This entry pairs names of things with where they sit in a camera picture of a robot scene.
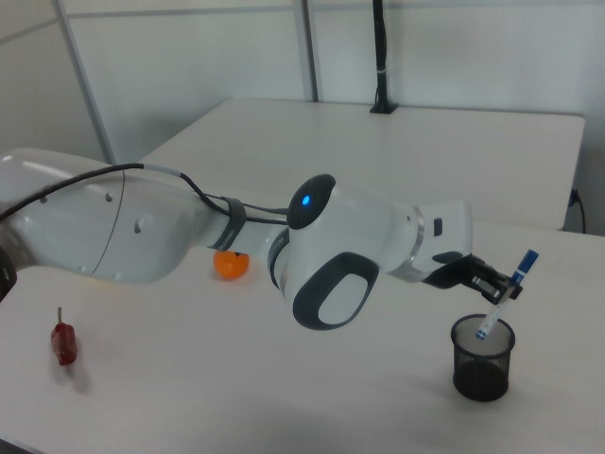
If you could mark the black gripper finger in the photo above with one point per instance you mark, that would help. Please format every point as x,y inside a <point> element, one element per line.
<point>489,289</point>
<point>516,286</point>

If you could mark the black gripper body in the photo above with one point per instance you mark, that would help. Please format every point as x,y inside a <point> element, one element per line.
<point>454,272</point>

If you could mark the blue and white marker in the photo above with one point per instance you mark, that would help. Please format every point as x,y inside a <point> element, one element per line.
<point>527,265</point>

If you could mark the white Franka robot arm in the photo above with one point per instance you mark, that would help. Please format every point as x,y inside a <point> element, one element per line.
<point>340,227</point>

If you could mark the black mesh pen cup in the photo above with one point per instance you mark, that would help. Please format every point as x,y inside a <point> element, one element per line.
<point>482,378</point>

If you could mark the white side table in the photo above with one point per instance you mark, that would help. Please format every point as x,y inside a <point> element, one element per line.
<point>378,142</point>

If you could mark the orange tangerine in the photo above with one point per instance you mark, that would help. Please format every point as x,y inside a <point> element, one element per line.
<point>229,267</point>

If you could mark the black pole with base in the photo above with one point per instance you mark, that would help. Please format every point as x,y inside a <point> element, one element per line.
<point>380,47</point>

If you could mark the red chili pepper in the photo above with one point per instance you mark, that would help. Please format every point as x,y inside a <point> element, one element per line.
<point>63,343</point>

